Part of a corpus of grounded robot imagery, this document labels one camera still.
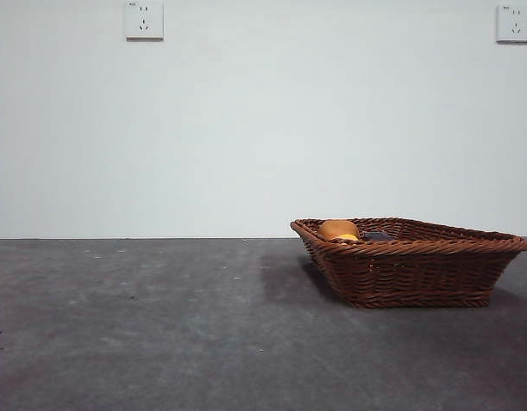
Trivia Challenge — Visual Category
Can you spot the brown potato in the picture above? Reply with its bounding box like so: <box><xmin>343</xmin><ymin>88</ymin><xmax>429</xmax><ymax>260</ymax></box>
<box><xmin>317</xmin><ymin>218</ymin><xmax>361</xmax><ymax>241</ymax></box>

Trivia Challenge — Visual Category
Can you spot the brown wicker basket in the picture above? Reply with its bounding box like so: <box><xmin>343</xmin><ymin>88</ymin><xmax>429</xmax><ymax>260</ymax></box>
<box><xmin>290</xmin><ymin>217</ymin><xmax>527</xmax><ymax>310</ymax></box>

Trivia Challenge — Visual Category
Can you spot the white wall socket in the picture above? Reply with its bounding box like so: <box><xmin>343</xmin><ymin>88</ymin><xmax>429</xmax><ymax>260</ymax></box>
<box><xmin>125</xmin><ymin>0</ymin><xmax>165</xmax><ymax>42</ymax></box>
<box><xmin>496</xmin><ymin>3</ymin><xmax>527</xmax><ymax>45</ymax></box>

